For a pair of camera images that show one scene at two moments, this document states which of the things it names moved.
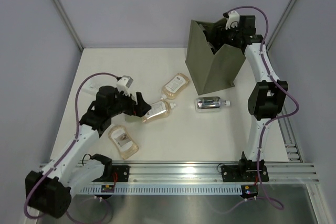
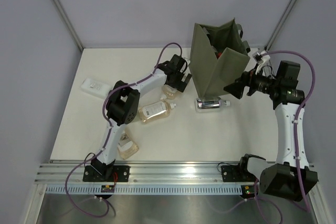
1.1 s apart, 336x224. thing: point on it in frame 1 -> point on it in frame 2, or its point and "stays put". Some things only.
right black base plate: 243,173 stays put
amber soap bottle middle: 159,110 stays put
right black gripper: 222,33 -> 237,89
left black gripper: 138,109 -> 179,85
